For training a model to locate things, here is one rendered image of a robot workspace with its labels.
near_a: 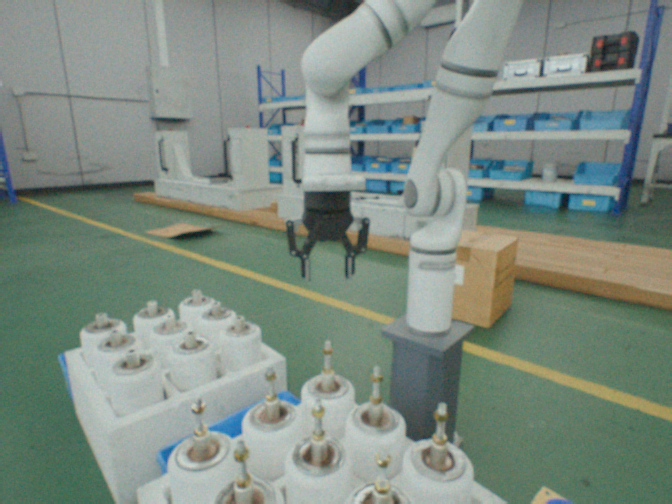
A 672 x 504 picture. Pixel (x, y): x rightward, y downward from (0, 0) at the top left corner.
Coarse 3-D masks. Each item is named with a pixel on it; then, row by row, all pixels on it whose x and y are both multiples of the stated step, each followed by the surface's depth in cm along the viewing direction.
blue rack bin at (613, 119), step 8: (584, 112) 418; (592, 112) 438; (600, 112) 434; (608, 112) 429; (616, 112) 425; (624, 112) 420; (584, 120) 404; (592, 120) 399; (600, 120) 395; (608, 120) 392; (616, 120) 388; (624, 120) 394; (584, 128) 406; (592, 128) 402; (600, 128) 398; (608, 128) 393; (616, 128) 389; (624, 128) 405
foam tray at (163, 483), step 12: (300, 408) 79; (408, 444) 70; (156, 480) 62; (168, 480) 62; (276, 480) 62; (360, 480) 62; (396, 480) 62; (144, 492) 60; (156, 492) 60; (168, 492) 62; (480, 492) 60
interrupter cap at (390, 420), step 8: (360, 408) 68; (368, 408) 67; (384, 408) 68; (392, 408) 67; (352, 416) 65; (360, 416) 66; (368, 416) 66; (384, 416) 66; (392, 416) 65; (360, 424) 64; (368, 424) 64; (376, 424) 64; (384, 424) 64; (392, 424) 64; (368, 432) 62; (376, 432) 62; (384, 432) 62
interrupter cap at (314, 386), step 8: (320, 376) 77; (336, 376) 77; (312, 384) 74; (320, 384) 75; (336, 384) 75; (344, 384) 74; (312, 392) 72; (320, 392) 72; (328, 392) 72; (336, 392) 72; (344, 392) 72
